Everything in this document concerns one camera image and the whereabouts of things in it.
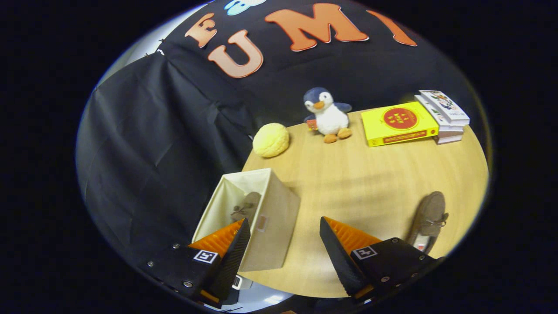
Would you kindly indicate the beige fabric storage box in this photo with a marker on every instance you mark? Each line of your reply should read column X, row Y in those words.
column 279, row 218

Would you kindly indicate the yellow book with red circle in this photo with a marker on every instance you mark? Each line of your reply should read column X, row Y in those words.
column 399, row 122

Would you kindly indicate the yellow round bun plush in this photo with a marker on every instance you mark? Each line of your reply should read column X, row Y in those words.
column 270, row 139

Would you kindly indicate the penguin plush toy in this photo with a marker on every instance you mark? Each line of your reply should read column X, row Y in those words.
column 331, row 117

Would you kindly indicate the brown suede shoe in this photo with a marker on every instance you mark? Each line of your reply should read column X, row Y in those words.
column 431, row 209
column 249, row 205

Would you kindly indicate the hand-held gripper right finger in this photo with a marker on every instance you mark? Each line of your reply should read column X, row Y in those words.
column 338, row 257

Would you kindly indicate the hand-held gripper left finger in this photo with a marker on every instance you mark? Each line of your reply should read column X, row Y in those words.
column 233, row 261

